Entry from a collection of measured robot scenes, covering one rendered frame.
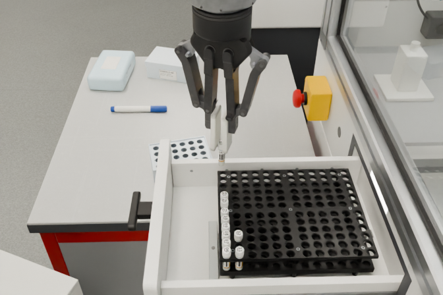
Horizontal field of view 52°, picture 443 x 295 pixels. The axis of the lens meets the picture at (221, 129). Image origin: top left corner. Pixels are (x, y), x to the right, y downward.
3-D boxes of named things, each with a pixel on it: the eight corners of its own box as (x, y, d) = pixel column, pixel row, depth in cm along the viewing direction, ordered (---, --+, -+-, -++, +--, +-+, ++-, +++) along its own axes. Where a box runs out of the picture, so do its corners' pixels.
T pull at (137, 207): (127, 233, 67) (126, 227, 66) (134, 195, 73) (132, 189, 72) (152, 232, 67) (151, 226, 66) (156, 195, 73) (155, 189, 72)
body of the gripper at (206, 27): (178, 8, 55) (182, 74, 61) (246, 18, 53) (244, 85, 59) (200, -15, 60) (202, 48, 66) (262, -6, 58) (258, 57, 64)
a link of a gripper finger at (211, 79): (214, 50, 59) (204, 47, 59) (209, 117, 66) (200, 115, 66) (223, 36, 62) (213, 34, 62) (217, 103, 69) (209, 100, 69)
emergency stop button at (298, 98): (293, 111, 97) (295, 96, 95) (290, 101, 100) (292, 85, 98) (307, 111, 97) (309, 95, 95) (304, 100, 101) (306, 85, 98)
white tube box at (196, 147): (154, 184, 94) (153, 170, 91) (149, 157, 100) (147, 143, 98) (213, 174, 96) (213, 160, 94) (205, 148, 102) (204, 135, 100)
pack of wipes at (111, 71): (124, 93, 120) (121, 78, 117) (88, 91, 120) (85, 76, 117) (136, 63, 131) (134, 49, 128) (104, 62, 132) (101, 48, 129)
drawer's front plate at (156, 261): (150, 330, 64) (142, 287, 57) (165, 182, 86) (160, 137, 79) (163, 330, 64) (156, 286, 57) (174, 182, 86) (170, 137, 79)
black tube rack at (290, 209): (219, 285, 67) (219, 259, 63) (217, 196, 81) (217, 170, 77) (369, 282, 68) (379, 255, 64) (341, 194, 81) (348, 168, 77)
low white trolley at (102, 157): (95, 391, 134) (26, 223, 86) (124, 224, 182) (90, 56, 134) (293, 385, 135) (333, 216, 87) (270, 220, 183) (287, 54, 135)
